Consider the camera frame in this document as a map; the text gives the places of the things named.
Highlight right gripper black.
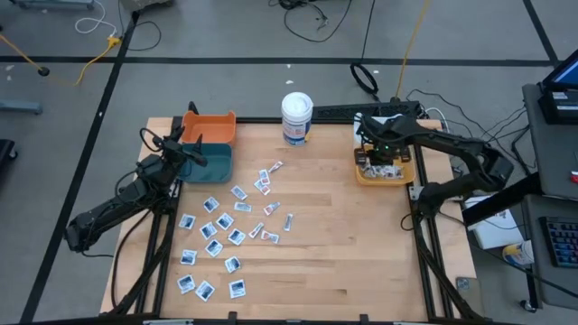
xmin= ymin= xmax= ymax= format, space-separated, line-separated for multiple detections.
xmin=353 ymin=116 xmax=413 ymax=165

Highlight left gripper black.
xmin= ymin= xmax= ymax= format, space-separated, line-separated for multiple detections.
xmin=155 ymin=125 xmax=210 ymax=167

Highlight yellow plastic bin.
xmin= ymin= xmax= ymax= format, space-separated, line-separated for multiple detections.
xmin=355 ymin=144 xmax=417 ymax=188

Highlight orange plastic bin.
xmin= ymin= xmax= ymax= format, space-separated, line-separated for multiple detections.
xmin=180 ymin=110 xmax=238 ymax=146

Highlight teal plastic bin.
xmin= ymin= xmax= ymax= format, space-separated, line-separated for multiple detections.
xmin=177 ymin=143 xmax=235 ymax=185

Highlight white plastic bin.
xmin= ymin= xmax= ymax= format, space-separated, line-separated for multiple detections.
xmin=353 ymin=112 xmax=410 ymax=151

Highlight black power strip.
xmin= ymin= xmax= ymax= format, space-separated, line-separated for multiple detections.
xmin=312 ymin=100 xmax=422 ymax=122

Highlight white Lysol wipes canister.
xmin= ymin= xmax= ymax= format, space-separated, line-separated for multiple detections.
xmin=280 ymin=91 xmax=315 ymax=148

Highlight black desk beam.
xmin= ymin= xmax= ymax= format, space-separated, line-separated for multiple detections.
xmin=460 ymin=172 xmax=543 ymax=228

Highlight white box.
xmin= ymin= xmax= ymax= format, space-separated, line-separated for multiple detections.
xmin=462 ymin=195 xmax=526 ymax=251

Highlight dark smartphone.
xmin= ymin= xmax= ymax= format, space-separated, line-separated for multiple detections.
xmin=454 ymin=275 xmax=485 ymax=317

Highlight small lying wipes canister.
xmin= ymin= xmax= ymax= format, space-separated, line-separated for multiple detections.
xmin=501 ymin=239 xmax=536 ymax=267

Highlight grey side desk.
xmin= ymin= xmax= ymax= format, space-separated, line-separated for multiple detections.
xmin=521 ymin=82 xmax=578 ymax=201
xmin=521 ymin=193 xmax=578 ymax=311

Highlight grey table foot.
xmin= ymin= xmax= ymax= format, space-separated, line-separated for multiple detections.
xmin=7 ymin=0 xmax=97 ymax=12
xmin=0 ymin=99 xmax=44 ymax=116

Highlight black caster base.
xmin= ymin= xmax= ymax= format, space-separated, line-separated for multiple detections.
xmin=0 ymin=138 xmax=19 ymax=164

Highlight black laptop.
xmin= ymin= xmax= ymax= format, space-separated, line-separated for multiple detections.
xmin=537 ymin=47 xmax=578 ymax=126

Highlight black keyboard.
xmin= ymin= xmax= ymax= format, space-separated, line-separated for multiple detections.
xmin=538 ymin=215 xmax=578 ymax=269

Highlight black aluminium table frame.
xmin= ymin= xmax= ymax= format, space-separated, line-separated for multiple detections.
xmin=106 ymin=115 xmax=488 ymax=325

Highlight black hanging cable with coil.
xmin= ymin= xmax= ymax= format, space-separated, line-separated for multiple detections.
xmin=350 ymin=0 xmax=380 ymax=103

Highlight yellow extension cord with plug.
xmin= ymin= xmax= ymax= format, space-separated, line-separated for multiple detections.
xmin=0 ymin=33 xmax=122 ymax=88

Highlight black cable bundle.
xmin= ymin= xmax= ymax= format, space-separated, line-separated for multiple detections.
xmin=405 ymin=88 xmax=536 ymax=177

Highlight black looped floor cable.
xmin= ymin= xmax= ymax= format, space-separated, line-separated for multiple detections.
xmin=117 ymin=9 xmax=163 ymax=52

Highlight white floor cable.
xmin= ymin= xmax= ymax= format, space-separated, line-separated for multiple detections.
xmin=73 ymin=0 xmax=119 ymax=38

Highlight black tangled floor cables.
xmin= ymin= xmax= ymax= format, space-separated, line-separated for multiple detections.
xmin=268 ymin=0 xmax=354 ymax=44

